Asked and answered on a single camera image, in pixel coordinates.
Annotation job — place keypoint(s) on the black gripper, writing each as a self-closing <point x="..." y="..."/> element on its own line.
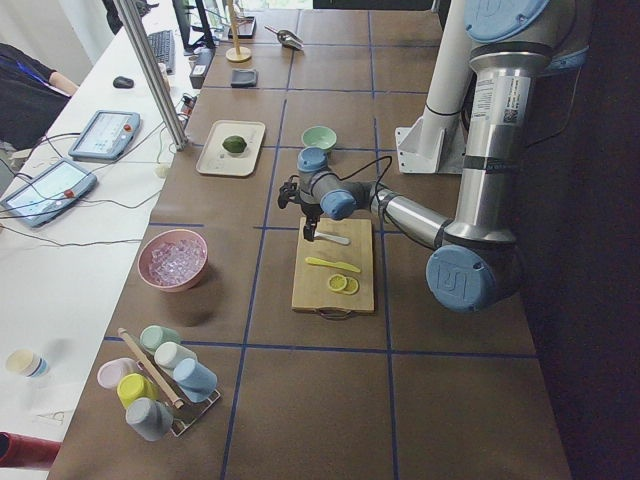
<point x="311" y="214"/>

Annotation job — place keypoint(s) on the white plastic spoon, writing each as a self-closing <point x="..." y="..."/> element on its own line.
<point x="340" y="240"/>

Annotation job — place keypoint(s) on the mint green bowl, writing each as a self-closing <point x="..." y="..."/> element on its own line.
<point x="319" y="136"/>

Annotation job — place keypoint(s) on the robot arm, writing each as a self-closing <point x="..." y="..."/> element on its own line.
<point x="493" y="52"/>

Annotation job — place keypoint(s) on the pink bowl of ice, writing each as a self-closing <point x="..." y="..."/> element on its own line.
<point x="174" y="260"/>

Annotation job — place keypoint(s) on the yellow plastic knife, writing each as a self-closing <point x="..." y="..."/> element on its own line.
<point x="332" y="264"/>

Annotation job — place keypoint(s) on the lemon slice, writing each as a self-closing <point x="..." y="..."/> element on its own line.
<point x="337" y="283"/>

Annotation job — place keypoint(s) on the cream rabbit tray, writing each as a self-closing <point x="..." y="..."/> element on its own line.
<point x="214" y="160"/>

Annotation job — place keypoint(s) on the green avocado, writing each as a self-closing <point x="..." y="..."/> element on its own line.
<point x="234" y="144"/>

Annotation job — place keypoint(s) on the folded grey cloth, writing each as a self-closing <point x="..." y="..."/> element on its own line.
<point x="244" y="78"/>

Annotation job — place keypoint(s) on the wooden mug tree stand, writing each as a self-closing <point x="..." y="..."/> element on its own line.
<point x="238" y="53"/>

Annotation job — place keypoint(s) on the metal scoop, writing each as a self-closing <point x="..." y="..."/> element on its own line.
<point x="286" y="38"/>

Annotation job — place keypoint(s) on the white pastel cup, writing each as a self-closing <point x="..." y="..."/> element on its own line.
<point x="169" y="354"/>

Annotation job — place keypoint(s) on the green pastel cup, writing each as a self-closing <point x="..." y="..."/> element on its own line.
<point x="153" y="336"/>

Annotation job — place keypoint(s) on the black power adapter box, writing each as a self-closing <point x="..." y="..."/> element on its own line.
<point x="200" y="63"/>

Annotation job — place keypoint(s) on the far teach pendant tablet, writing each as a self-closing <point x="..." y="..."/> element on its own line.
<point x="106" y="136"/>

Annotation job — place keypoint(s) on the teach pendant tablet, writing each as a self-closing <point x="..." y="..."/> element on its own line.
<point x="49" y="193"/>
<point x="106" y="136"/>

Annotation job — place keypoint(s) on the black keyboard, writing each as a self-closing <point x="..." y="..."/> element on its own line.
<point x="163" y="46"/>

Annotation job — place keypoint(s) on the black computer mouse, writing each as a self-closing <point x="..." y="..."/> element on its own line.
<point x="121" y="82"/>

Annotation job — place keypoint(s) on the yellow pastel cup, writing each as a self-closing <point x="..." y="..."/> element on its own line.
<point x="134" y="386"/>

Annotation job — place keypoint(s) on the pink pastel cup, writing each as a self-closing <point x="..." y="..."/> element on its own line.
<point x="111" y="372"/>

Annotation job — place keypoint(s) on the black monitor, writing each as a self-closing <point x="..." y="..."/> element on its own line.
<point x="193" y="24"/>

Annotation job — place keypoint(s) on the grey pastel cup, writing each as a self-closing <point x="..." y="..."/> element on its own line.
<point x="151" y="419"/>

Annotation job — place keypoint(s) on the near teach pendant tablet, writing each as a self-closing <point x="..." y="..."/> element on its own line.
<point x="49" y="193"/>

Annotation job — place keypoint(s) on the person in black shirt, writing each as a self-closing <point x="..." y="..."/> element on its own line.
<point x="32" y="97"/>

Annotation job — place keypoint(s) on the paper cup on desk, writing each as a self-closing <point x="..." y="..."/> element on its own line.
<point x="26" y="363"/>

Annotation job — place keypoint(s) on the red object at corner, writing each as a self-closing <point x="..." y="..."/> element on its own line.
<point x="19" y="451"/>

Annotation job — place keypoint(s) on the white camera pole mount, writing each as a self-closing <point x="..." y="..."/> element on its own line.
<point x="435" y="143"/>

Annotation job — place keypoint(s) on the aluminium frame post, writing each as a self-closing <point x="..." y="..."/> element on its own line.
<point x="134" y="28"/>

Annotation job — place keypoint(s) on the wooden rack handle rod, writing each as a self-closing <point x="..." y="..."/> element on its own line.
<point x="166" y="385"/>

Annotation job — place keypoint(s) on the white wire cup rack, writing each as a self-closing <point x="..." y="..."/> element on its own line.
<point x="187" y="416"/>

